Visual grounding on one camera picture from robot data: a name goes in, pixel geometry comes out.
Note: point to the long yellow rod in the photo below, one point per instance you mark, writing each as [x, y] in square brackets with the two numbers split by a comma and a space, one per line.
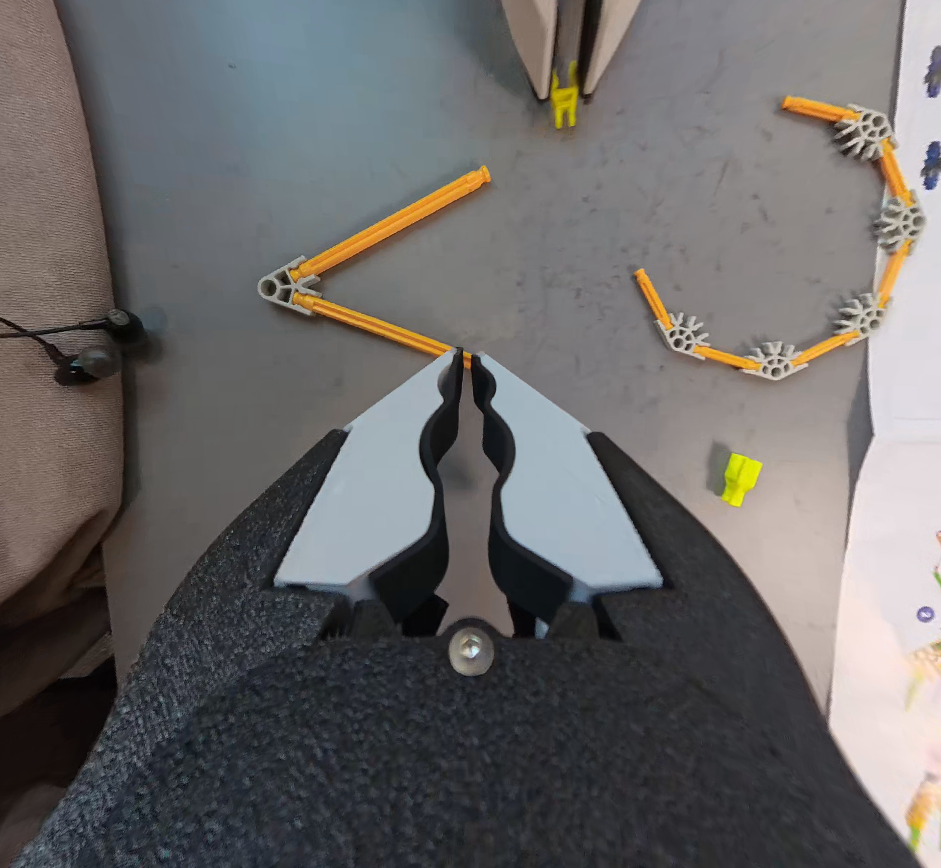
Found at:
[375, 324]
[397, 218]

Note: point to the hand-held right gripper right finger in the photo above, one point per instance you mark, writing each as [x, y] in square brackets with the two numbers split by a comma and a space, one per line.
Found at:
[581, 508]

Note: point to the lime green short rod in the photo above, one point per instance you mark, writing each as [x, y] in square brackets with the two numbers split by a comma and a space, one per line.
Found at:
[564, 100]
[739, 478]

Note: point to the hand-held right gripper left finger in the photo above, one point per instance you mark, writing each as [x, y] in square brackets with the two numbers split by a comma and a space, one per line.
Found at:
[360, 508]

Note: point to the white building instruction sheet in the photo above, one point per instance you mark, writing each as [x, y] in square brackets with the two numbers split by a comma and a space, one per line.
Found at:
[897, 383]

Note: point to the grey wedge connector piece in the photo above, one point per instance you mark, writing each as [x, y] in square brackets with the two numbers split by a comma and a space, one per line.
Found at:
[287, 287]

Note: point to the short yellow rod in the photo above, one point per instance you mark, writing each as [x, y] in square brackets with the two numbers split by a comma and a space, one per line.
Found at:
[652, 297]
[823, 346]
[893, 174]
[812, 107]
[724, 357]
[893, 273]

